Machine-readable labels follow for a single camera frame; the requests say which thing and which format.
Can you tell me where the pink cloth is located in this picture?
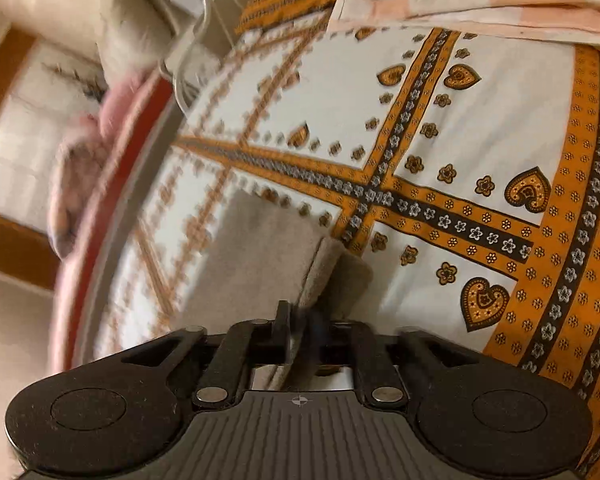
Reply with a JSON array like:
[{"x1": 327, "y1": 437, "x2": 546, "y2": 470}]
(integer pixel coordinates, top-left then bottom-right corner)
[{"x1": 47, "y1": 80, "x2": 146, "y2": 261}]

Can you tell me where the white door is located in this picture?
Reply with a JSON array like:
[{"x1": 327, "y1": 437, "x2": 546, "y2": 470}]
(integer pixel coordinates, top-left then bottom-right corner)
[{"x1": 0, "y1": 40, "x2": 108, "y2": 233}]

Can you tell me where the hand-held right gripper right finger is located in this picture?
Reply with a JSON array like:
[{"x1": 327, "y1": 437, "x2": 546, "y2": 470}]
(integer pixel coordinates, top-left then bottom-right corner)
[{"x1": 300, "y1": 307, "x2": 481, "y2": 407}]

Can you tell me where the grey-beige towel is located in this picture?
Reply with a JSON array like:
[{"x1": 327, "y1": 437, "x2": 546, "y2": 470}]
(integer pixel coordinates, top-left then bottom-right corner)
[{"x1": 177, "y1": 187, "x2": 376, "y2": 392}]

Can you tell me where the white orange patterned bedsheet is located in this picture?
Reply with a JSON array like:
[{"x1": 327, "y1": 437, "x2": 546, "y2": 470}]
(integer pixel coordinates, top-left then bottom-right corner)
[{"x1": 87, "y1": 0, "x2": 600, "y2": 480}]

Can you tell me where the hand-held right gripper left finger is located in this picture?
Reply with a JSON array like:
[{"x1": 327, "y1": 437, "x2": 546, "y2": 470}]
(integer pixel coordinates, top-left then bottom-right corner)
[{"x1": 121, "y1": 301, "x2": 294, "y2": 407}]

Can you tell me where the red bed base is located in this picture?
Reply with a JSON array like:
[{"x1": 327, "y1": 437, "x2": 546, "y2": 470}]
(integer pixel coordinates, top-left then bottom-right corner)
[{"x1": 55, "y1": 70, "x2": 181, "y2": 376}]

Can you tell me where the peach checked blanket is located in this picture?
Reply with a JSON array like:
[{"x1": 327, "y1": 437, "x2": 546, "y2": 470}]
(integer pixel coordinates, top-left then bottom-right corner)
[{"x1": 327, "y1": 0, "x2": 600, "y2": 61}]

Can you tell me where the grey mattress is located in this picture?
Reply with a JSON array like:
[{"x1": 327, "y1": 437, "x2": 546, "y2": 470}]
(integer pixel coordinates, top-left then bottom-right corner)
[{"x1": 72, "y1": 85, "x2": 191, "y2": 361}]

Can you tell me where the wooden door frame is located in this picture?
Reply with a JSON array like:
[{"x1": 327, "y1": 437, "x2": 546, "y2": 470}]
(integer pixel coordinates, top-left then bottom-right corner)
[{"x1": 0, "y1": 30, "x2": 61, "y2": 291}]

